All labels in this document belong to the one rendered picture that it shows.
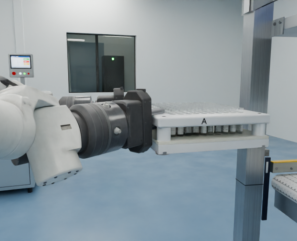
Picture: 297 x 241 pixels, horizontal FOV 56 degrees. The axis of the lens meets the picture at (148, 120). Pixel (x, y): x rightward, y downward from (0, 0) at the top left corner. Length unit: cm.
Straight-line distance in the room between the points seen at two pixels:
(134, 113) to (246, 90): 45
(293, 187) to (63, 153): 64
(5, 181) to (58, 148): 267
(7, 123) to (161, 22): 579
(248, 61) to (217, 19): 575
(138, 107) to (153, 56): 539
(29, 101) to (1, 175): 269
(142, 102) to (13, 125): 26
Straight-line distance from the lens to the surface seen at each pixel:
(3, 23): 573
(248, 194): 92
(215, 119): 56
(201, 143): 56
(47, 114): 41
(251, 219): 97
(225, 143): 58
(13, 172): 301
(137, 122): 51
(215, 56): 648
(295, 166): 96
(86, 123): 43
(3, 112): 31
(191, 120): 54
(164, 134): 52
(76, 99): 66
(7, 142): 32
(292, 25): 83
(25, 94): 37
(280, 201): 95
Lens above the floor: 111
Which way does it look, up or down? 8 degrees down
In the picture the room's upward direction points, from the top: straight up
